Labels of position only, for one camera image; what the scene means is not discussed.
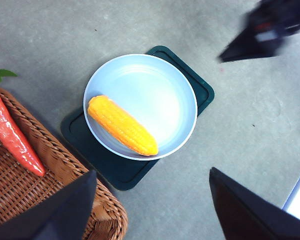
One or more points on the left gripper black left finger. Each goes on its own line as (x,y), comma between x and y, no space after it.
(57,215)

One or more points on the brown wicker basket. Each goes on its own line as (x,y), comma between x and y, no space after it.
(35,195)

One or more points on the orange toy carrot green leaves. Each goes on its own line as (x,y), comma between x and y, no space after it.
(12,135)

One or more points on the yellow toy corn cob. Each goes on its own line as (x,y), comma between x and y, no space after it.
(122,126)

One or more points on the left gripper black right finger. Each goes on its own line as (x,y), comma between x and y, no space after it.
(247,215)

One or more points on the blue round plate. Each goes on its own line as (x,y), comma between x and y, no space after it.
(160,100)

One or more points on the black rectangular tray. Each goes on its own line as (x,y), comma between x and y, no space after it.
(110,170)

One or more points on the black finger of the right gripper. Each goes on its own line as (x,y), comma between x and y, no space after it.
(252,47)

